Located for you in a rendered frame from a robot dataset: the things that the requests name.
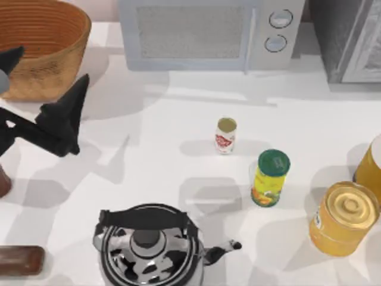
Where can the yellow jar with gold lid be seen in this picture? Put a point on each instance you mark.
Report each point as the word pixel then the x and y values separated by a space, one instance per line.
pixel 339 226

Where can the round microwave knob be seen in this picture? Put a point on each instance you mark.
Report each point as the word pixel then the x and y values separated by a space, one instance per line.
pixel 281 18
pixel 276 43

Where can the brown rounded block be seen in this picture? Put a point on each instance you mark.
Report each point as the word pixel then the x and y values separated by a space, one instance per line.
pixel 21 259

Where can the pale microwave oven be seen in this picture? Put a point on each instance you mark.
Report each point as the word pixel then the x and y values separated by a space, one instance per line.
pixel 279 59

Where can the red and white can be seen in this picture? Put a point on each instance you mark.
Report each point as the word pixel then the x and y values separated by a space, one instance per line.
pixel 225 140

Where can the tall yellow bottle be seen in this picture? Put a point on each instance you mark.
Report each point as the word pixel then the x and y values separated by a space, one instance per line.
pixel 370 172

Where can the brown woven basket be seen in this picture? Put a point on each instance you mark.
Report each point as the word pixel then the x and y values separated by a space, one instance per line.
pixel 50 59

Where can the microwave oven door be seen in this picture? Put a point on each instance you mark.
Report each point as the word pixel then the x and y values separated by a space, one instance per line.
pixel 190 32

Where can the pale grey rounded box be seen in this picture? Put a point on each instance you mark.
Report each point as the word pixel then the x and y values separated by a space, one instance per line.
pixel 3 81

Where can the grey cabinet door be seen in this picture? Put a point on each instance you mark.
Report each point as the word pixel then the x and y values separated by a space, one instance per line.
pixel 366 50

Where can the dark brown cup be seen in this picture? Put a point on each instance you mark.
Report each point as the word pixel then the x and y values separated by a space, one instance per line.
pixel 4 183

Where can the yellow can with green lid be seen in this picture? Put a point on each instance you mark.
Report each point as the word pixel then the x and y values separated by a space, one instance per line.
pixel 268 184

